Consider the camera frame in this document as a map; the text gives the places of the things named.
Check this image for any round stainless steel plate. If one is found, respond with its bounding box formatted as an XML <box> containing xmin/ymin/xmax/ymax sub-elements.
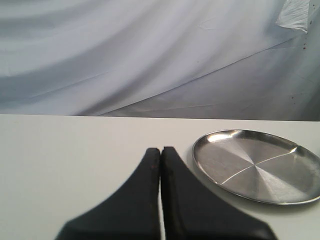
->
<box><xmin>191</xmin><ymin>129</ymin><xmax>320</xmax><ymax>206</ymax></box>

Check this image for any white backdrop cloth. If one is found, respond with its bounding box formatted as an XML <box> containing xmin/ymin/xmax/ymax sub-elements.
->
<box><xmin>0</xmin><ymin>0</ymin><xmax>320</xmax><ymax>121</ymax></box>

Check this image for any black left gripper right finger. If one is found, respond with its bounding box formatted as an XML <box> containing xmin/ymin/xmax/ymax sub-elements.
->
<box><xmin>160</xmin><ymin>147</ymin><xmax>276</xmax><ymax>240</ymax></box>

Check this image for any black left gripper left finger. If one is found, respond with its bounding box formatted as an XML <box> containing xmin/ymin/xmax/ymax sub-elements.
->
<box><xmin>56</xmin><ymin>148</ymin><xmax>160</xmax><ymax>240</ymax></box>

